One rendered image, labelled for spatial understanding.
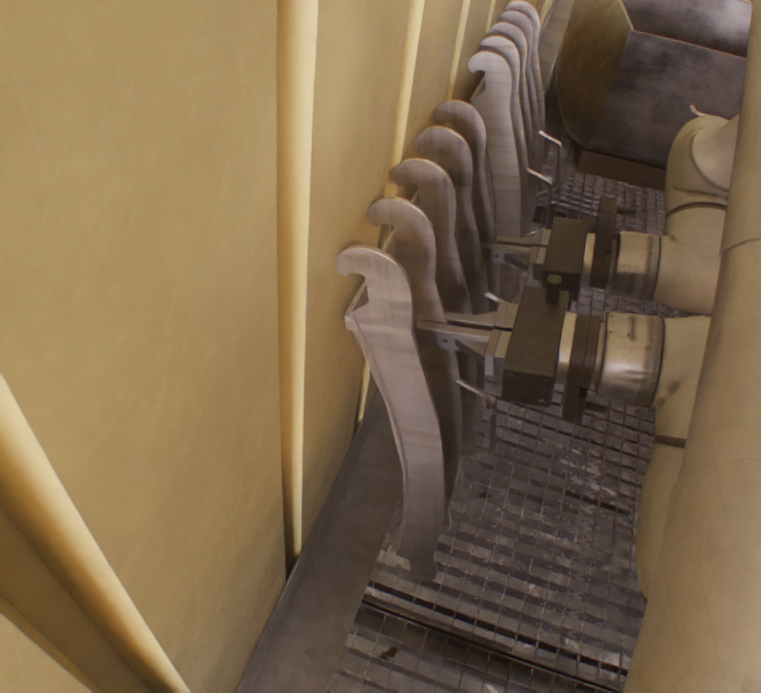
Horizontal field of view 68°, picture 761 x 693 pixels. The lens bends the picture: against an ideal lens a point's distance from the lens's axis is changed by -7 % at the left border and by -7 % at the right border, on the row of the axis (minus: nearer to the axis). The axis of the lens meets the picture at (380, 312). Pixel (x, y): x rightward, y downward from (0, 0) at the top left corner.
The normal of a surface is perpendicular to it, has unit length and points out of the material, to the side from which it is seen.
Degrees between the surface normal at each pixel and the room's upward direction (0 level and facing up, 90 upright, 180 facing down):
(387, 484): 0
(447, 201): 90
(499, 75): 90
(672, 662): 74
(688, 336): 34
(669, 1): 90
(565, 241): 13
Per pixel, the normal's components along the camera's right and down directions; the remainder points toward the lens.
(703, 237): -0.29, -0.48
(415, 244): -0.33, 0.64
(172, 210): 0.94, 0.30
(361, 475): 0.11, -0.70
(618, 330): -0.11, -0.76
